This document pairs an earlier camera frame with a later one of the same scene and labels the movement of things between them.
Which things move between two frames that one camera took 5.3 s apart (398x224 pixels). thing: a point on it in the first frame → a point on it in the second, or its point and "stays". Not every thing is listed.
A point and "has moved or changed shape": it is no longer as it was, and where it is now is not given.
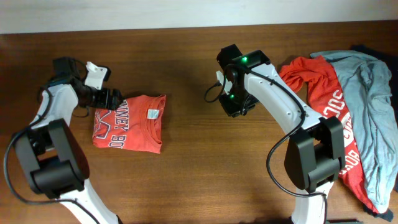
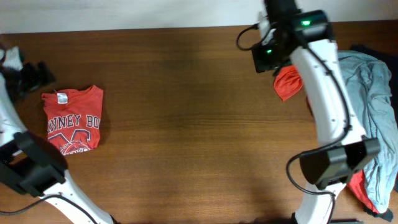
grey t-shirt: x=367 y=83 stays
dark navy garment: x=391 y=61 stays
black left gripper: x=111 y=102 → x=34 y=82
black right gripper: x=233 y=110 → x=260 y=60
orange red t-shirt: x=137 y=125 has moved or changed shape
